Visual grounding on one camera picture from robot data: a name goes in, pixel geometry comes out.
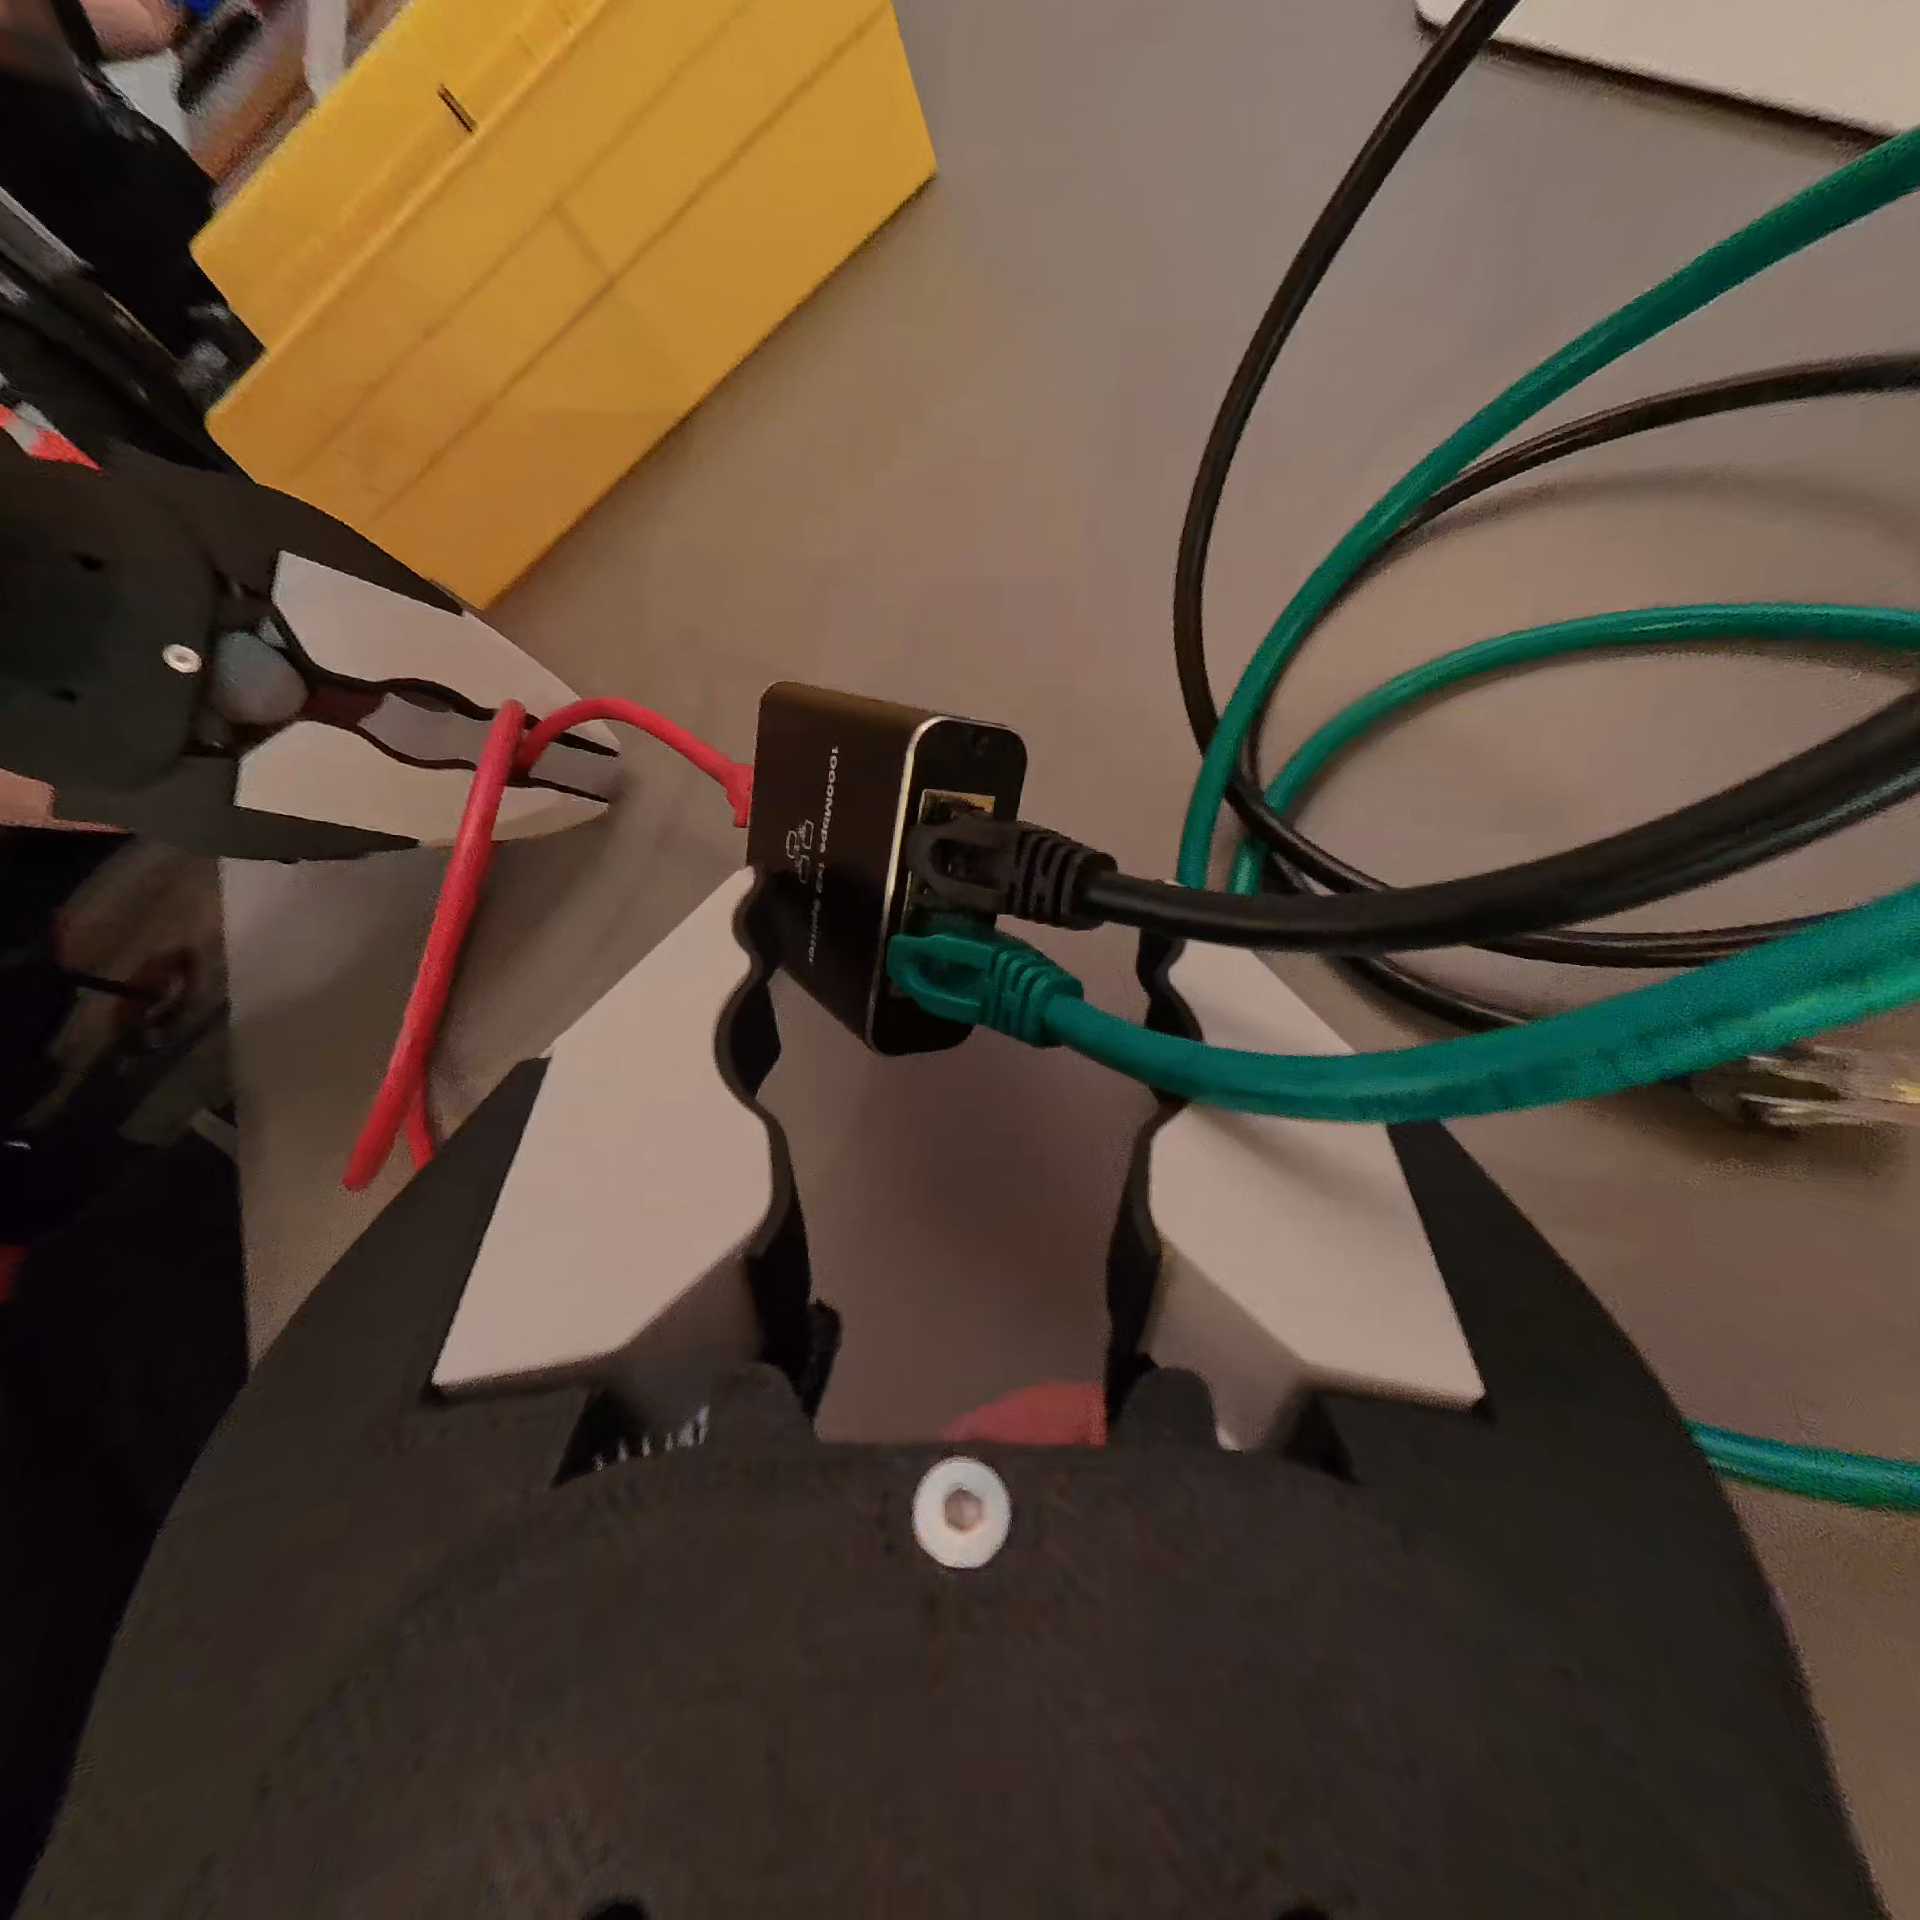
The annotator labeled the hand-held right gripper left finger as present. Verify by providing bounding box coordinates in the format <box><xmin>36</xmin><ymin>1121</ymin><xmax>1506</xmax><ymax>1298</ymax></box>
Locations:
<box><xmin>429</xmin><ymin>870</ymin><xmax>841</xmax><ymax>1426</ymax></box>

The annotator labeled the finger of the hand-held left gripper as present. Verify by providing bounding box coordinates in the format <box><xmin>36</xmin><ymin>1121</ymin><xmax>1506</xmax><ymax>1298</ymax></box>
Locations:
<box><xmin>233</xmin><ymin>720</ymin><xmax>624</xmax><ymax>848</ymax></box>
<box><xmin>269</xmin><ymin>550</ymin><xmax>624</xmax><ymax>758</ymax></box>

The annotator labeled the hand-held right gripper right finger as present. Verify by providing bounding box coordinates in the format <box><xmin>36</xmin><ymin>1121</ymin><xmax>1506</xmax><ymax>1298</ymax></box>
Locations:
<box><xmin>1105</xmin><ymin>932</ymin><xmax>1489</xmax><ymax>1453</ymax></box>

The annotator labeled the red ethernet cable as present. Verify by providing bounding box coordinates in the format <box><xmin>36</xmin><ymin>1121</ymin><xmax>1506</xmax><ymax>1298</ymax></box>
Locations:
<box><xmin>343</xmin><ymin>697</ymin><xmax>754</xmax><ymax>1192</ymax></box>

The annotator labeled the green ethernet cable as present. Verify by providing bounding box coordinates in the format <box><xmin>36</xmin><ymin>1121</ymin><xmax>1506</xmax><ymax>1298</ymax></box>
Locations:
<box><xmin>884</xmin><ymin>127</ymin><xmax>1920</xmax><ymax>1517</ymax></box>

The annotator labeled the yellow plastic bin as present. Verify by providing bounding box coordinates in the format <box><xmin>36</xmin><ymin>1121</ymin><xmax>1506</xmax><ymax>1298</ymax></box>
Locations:
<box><xmin>191</xmin><ymin>0</ymin><xmax>940</xmax><ymax>608</ymax></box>

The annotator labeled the black ethernet cable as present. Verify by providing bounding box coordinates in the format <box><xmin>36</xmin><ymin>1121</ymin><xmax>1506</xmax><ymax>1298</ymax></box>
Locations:
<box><xmin>903</xmin><ymin>0</ymin><xmax>1920</xmax><ymax>1038</ymax></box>

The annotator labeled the black ethernet splitter box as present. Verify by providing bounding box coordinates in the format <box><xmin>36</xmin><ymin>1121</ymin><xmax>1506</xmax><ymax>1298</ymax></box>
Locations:
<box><xmin>744</xmin><ymin>681</ymin><xmax>1029</xmax><ymax>1055</ymax></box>

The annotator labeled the white flat pad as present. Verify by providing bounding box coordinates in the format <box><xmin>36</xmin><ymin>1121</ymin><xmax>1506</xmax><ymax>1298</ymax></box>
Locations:
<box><xmin>1417</xmin><ymin>0</ymin><xmax>1920</xmax><ymax>137</ymax></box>

